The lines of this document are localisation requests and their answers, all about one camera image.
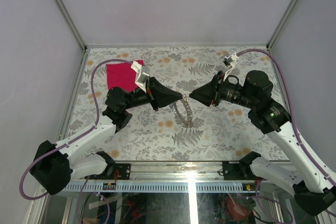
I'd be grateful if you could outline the large metal keyring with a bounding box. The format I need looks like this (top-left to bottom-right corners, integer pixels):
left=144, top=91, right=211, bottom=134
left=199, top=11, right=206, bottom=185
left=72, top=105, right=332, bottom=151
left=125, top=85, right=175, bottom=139
left=171, top=94, right=193, bottom=128

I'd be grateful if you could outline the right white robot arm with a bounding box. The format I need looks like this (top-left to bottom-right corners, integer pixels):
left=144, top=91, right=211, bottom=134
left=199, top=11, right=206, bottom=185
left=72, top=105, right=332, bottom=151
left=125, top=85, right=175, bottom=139
left=190, top=70, right=335, bottom=216

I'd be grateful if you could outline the grey slotted cable duct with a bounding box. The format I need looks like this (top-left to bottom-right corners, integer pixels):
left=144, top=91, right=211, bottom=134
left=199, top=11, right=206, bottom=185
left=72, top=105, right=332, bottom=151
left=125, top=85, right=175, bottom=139
left=63, top=181, right=254, bottom=193

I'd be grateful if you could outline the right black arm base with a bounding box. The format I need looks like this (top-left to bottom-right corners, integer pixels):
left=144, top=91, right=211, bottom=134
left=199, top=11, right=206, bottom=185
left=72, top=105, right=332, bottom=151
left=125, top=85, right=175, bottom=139
left=222, top=151, right=261, bottom=180

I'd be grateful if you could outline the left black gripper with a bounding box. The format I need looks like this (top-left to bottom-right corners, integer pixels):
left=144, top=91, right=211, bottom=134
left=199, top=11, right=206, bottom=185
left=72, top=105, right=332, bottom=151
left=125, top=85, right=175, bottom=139
left=123, top=77, right=183, bottom=111

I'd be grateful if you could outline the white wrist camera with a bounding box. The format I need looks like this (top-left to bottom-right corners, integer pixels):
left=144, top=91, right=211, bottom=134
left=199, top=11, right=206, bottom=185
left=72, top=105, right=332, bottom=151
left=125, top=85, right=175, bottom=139
left=223, top=53, right=238, bottom=80
left=131, top=61, right=150, bottom=92

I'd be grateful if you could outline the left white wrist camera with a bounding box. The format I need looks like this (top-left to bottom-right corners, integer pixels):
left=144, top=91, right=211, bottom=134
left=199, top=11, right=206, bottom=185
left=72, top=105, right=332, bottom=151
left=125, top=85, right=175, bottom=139
left=131, top=61, right=150, bottom=92

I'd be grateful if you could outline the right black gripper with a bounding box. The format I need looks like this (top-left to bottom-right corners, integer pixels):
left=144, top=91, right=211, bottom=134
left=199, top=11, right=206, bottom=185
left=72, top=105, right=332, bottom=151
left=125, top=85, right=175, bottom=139
left=189, top=70, right=257, bottom=109

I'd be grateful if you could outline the magenta cloth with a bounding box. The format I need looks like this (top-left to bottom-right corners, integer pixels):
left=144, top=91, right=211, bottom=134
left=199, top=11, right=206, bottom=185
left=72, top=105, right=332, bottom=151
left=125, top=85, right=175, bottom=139
left=106, top=61, right=138, bottom=92

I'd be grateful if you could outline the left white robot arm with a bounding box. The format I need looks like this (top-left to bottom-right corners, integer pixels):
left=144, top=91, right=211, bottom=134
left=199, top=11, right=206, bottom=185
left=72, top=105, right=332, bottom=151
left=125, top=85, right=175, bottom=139
left=29, top=77, right=183, bottom=195

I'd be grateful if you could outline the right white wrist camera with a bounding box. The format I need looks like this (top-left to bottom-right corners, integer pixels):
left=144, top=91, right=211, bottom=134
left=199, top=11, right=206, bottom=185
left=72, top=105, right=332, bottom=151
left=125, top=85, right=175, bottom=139
left=223, top=53, right=238, bottom=80

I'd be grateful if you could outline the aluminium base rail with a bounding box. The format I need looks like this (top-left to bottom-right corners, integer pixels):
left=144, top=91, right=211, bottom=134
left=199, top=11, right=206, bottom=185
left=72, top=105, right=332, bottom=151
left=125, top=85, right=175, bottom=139
left=62, top=161, right=297, bottom=183

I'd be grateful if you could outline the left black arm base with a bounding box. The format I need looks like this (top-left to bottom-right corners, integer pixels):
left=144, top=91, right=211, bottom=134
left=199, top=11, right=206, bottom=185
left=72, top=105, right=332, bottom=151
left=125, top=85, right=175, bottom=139
left=94, top=151, right=131, bottom=180

